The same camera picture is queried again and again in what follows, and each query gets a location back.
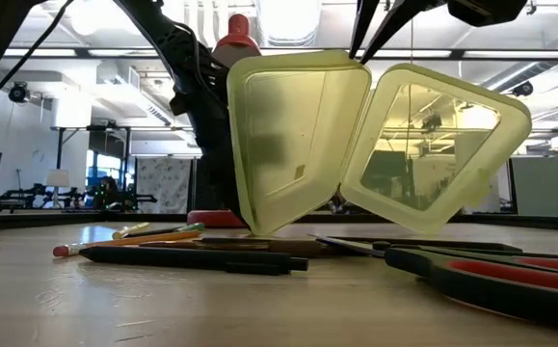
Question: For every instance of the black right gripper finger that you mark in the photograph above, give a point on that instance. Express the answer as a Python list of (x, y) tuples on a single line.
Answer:
[(394, 24), (363, 24)]

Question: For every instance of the yellow translucent supply box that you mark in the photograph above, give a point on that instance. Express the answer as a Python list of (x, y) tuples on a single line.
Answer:
[(298, 120)]

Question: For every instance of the green marker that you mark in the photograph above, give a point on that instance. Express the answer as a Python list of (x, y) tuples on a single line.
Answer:
[(192, 227)]

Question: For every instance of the yellow highlighter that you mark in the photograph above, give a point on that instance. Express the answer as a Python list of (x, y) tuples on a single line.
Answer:
[(129, 230)]

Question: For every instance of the yellow pencil with red eraser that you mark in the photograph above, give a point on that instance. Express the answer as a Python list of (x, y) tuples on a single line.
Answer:
[(129, 242)]

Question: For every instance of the red desk lamp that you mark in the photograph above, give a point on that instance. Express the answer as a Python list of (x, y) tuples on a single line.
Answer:
[(237, 36)]

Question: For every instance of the patterned white curtain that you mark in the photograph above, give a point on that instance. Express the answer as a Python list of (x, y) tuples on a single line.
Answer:
[(163, 185)]

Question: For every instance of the black computer monitor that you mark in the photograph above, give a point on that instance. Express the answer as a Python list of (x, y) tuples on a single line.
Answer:
[(384, 171)]

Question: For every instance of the white shade table lamp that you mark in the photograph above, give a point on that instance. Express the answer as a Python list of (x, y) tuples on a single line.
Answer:
[(57, 178)]

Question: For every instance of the black background robot arms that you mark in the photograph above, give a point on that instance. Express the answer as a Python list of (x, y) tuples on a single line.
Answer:
[(28, 197)]

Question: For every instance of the silver ventilation duct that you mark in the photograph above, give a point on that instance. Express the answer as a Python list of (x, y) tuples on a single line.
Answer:
[(288, 21)]

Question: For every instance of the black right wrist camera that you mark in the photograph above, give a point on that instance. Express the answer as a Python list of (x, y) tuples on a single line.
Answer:
[(490, 12)]

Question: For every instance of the black ceiling camera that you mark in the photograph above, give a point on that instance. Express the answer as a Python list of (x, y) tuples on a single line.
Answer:
[(18, 92), (432, 121), (523, 88)]

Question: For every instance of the grey partition wall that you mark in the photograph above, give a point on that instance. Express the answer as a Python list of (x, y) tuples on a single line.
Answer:
[(539, 185)]

